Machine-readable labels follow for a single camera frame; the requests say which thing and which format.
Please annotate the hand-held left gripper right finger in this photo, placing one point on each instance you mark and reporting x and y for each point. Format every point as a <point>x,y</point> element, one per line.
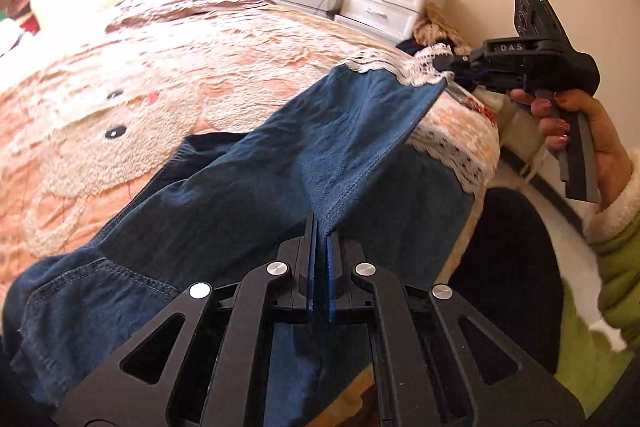
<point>332,272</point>

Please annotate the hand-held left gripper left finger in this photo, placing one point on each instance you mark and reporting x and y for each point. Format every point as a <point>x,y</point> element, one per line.
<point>310,267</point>

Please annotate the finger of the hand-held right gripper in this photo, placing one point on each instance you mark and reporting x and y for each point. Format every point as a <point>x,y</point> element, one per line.
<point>452,59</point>
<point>467,75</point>

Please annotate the blue denim pants lace trim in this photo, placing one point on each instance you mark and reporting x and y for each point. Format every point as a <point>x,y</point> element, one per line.
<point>325,147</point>

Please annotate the person's right forearm green sleeve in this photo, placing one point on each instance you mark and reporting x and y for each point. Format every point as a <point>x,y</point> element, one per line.
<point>617,257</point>

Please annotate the person's right hand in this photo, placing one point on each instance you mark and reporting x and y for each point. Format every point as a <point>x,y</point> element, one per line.
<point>607,147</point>

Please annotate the yellow knit cloth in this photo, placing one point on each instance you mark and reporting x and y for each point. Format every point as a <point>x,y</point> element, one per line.
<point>437,24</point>

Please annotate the dark clothes pile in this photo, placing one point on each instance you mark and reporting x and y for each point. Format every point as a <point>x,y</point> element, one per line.
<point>410,44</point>

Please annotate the person's black trouser leg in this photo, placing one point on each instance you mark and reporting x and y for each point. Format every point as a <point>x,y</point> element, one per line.
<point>505,267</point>

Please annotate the orange bear blanket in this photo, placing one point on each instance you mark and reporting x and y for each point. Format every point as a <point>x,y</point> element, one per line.
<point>150,57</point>

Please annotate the person's green jacket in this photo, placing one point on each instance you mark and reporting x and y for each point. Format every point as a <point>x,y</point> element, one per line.
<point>585,372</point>

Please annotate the pink pillow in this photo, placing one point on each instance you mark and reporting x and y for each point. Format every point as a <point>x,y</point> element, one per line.
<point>21,24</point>

